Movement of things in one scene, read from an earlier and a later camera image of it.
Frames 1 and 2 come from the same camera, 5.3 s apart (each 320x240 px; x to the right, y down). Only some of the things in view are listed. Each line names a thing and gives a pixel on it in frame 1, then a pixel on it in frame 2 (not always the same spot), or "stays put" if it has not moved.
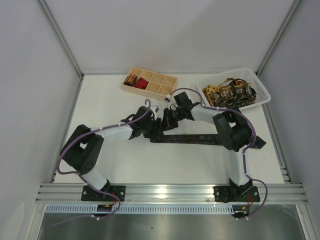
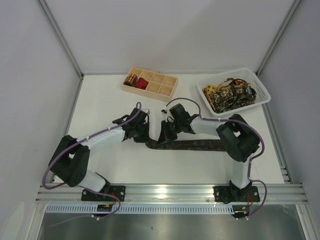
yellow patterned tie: (208, 90) stays put
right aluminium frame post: (277, 36) stays put
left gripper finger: (158, 130) → (142, 135)
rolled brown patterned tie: (131, 80) stays put
